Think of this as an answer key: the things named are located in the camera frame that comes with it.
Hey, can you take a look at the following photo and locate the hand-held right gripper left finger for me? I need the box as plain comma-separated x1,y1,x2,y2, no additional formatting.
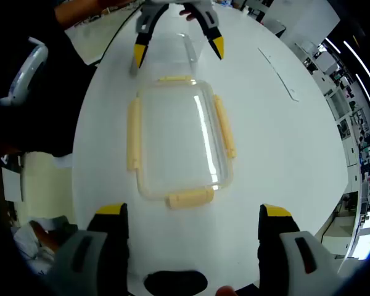
46,202,130,296

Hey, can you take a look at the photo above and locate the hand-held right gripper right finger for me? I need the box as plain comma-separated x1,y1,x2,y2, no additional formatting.
257,203,340,296

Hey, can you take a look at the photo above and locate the white worn chest device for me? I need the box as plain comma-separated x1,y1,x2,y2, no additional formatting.
0,36,49,107

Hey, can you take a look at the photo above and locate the person's black clothed torso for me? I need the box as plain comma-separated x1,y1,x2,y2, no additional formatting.
0,30,98,161

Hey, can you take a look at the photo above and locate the clear lid with yellow latches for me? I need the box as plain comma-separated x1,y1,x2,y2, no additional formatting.
126,75,237,211

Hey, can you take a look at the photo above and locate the white flat strip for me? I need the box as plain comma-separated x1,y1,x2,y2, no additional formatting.
258,47,300,102

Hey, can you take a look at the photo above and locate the person's left hand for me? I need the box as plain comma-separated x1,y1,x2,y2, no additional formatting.
178,8,197,22

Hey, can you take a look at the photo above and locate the clear plastic storage box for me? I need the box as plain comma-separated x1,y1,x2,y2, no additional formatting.
143,30,204,81

